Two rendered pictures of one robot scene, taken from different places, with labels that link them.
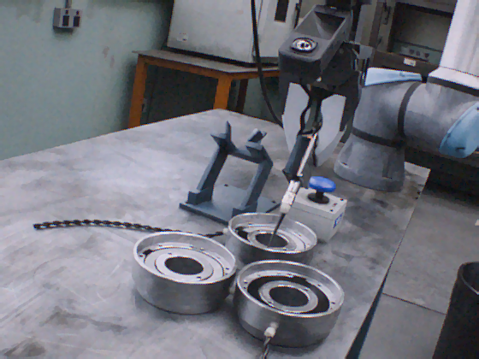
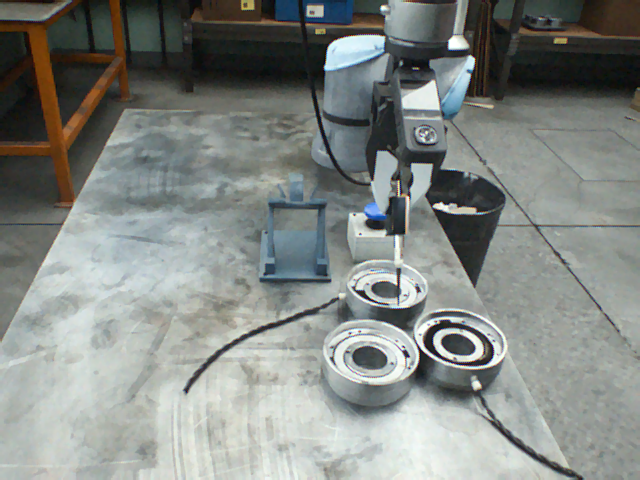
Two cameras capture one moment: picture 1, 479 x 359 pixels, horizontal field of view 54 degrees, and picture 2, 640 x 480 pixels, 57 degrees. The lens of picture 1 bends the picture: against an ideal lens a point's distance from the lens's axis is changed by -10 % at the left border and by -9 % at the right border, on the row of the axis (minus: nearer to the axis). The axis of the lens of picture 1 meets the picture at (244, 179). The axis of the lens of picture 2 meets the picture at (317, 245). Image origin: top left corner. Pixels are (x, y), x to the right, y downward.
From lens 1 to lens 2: 0.40 m
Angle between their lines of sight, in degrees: 30
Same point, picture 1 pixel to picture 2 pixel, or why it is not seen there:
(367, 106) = (344, 91)
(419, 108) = not seen: hidden behind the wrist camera
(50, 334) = not seen: outside the picture
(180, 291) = (400, 387)
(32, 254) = (225, 424)
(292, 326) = (490, 373)
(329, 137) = (421, 190)
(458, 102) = (447, 69)
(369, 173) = (359, 158)
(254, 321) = (459, 381)
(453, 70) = not seen: hidden behind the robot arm
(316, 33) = (425, 113)
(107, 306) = (346, 432)
